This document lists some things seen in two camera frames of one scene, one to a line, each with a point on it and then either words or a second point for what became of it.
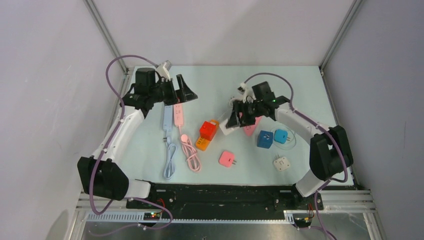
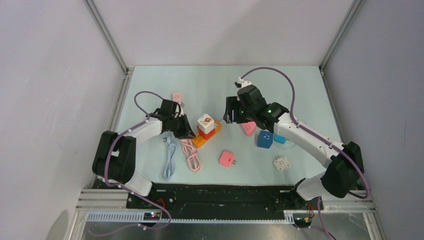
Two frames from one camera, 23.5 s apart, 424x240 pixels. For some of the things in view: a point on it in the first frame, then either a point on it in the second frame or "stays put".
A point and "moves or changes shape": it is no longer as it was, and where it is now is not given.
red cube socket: x=207 y=130 stays put
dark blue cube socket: x=265 y=139 stays put
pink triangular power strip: x=249 y=129 stays put
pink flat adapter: x=226 y=159 stays put
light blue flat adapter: x=281 y=136 stays put
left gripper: x=183 y=94 -> x=186 y=132
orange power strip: x=202 y=144 moves or changes shape
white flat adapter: x=281 y=163 stays put
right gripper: x=239 y=106 -> x=232 y=103
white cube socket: x=223 y=126 -> x=206 y=123
